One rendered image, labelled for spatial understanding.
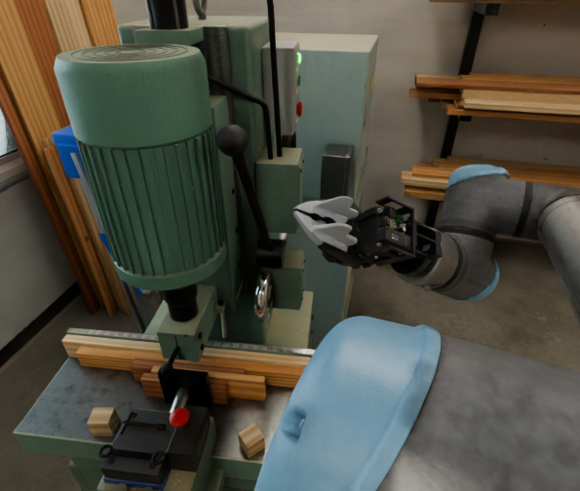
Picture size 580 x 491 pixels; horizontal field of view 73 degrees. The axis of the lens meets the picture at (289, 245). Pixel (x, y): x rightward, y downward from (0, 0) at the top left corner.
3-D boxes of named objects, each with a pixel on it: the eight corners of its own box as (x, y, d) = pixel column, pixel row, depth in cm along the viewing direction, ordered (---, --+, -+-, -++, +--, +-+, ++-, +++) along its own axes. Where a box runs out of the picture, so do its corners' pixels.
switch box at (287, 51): (263, 134, 79) (260, 47, 70) (271, 120, 87) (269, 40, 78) (293, 135, 78) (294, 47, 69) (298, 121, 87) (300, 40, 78)
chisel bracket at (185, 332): (164, 364, 73) (155, 332, 68) (188, 312, 84) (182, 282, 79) (202, 368, 72) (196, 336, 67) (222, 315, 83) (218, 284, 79)
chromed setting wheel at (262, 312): (253, 334, 82) (251, 289, 76) (263, 295, 93) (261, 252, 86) (267, 335, 82) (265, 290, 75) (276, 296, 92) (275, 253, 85)
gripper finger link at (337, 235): (319, 198, 45) (374, 222, 50) (289, 212, 49) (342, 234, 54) (317, 223, 44) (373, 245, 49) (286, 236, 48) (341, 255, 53)
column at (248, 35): (180, 337, 103) (111, 23, 63) (206, 283, 121) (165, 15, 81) (265, 345, 100) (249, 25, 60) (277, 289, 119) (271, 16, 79)
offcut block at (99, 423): (93, 435, 70) (86, 423, 68) (99, 420, 73) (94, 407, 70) (113, 435, 70) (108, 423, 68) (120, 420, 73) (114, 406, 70)
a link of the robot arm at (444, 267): (407, 240, 66) (408, 296, 63) (388, 232, 63) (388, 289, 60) (456, 226, 59) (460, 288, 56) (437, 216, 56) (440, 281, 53)
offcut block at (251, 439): (255, 433, 71) (254, 422, 69) (265, 446, 68) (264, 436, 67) (239, 443, 69) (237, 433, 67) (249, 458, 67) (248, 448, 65)
